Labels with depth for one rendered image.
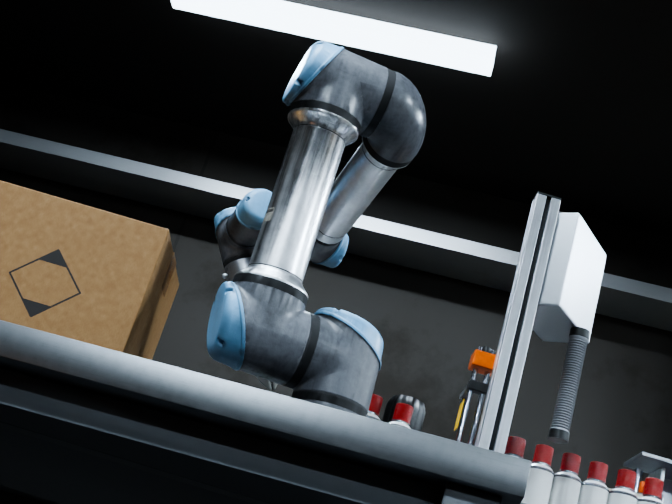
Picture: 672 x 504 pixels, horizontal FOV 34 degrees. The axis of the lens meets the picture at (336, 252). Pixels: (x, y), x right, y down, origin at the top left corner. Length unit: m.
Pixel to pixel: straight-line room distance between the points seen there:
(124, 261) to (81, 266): 0.06
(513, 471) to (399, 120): 0.74
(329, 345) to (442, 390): 3.04
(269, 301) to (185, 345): 3.17
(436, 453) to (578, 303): 0.93
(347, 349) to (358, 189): 0.38
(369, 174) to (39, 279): 0.58
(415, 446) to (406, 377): 3.47
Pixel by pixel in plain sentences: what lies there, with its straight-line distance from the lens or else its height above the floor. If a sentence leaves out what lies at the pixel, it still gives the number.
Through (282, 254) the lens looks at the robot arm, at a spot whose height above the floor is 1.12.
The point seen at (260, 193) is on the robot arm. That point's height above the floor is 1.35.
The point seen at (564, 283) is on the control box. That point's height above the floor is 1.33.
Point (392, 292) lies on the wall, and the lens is 4.76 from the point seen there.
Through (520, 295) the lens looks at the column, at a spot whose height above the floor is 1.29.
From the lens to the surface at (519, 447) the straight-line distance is 2.05.
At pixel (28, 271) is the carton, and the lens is 1.66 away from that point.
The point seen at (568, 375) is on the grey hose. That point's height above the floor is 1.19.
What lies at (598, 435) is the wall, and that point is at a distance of 4.65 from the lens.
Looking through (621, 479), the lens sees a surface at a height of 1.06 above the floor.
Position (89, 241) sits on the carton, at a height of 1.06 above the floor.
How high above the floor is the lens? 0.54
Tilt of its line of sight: 22 degrees up
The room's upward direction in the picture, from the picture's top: 17 degrees clockwise
